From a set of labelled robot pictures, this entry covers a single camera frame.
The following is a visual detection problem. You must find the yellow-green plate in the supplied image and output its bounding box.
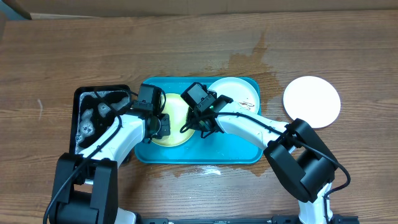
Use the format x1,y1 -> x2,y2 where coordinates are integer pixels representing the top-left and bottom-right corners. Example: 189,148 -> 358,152
153,93 -> 195,147

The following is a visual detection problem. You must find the white plate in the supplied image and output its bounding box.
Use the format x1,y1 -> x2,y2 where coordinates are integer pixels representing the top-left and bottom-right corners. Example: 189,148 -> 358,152
209,77 -> 261,114
282,76 -> 341,128

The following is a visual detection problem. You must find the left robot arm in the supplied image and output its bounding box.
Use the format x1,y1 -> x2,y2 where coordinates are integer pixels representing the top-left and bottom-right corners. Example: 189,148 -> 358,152
43,84 -> 170,223

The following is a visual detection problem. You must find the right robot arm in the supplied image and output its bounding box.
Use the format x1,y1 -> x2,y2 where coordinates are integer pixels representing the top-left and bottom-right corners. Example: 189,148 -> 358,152
181,82 -> 338,223

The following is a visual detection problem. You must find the teal plastic tray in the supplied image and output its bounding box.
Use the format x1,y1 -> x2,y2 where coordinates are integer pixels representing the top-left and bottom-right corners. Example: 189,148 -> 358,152
134,77 -> 262,165

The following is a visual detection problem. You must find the black plastic tray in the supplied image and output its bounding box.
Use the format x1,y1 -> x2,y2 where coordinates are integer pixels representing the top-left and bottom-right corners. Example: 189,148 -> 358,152
69,85 -> 145,164

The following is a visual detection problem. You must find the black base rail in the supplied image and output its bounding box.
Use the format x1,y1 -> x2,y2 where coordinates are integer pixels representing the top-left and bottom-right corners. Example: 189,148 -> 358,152
124,211 -> 360,224

